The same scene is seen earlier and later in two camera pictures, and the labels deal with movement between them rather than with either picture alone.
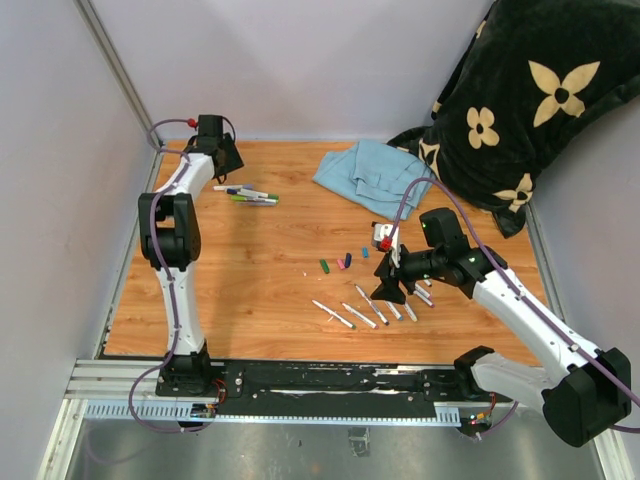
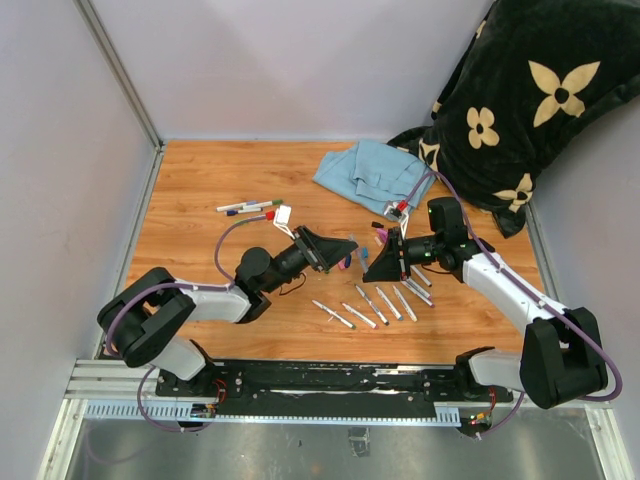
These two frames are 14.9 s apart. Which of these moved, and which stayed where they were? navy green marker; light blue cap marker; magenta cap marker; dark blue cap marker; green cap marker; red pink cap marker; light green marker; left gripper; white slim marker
Moved: navy green marker; light green marker; left gripper
Stayed: dark blue cap marker; light blue cap marker; magenta cap marker; green cap marker; red pink cap marker; white slim marker
